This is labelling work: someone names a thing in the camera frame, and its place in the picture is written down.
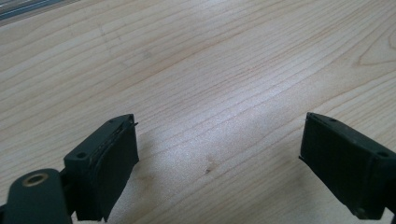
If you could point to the aluminium floor rail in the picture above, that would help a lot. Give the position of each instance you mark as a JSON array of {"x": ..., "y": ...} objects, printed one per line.
[{"x": 28, "y": 8}]

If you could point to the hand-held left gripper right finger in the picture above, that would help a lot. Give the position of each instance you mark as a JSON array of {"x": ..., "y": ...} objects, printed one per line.
[{"x": 348, "y": 165}]

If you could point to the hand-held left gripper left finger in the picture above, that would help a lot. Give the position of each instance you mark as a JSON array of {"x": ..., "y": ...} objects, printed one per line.
[{"x": 102, "y": 161}]

